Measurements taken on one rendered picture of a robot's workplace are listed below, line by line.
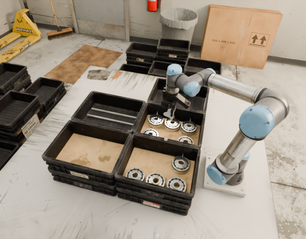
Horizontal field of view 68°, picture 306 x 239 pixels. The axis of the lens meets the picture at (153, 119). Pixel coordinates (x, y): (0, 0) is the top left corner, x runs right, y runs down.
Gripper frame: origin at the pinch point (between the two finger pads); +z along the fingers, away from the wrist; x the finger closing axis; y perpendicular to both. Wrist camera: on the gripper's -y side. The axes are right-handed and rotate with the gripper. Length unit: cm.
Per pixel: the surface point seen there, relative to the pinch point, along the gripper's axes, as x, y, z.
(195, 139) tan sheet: 4.6, -16.4, 11.8
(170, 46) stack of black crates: -177, 35, 56
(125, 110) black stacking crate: -8.3, 34.9, 12.7
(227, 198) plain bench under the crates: 33, -40, 23
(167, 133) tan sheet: 5.4, 1.5, 11.7
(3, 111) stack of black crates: -8, 153, 47
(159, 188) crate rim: 48.5, -3.5, -1.0
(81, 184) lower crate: 49, 41, 18
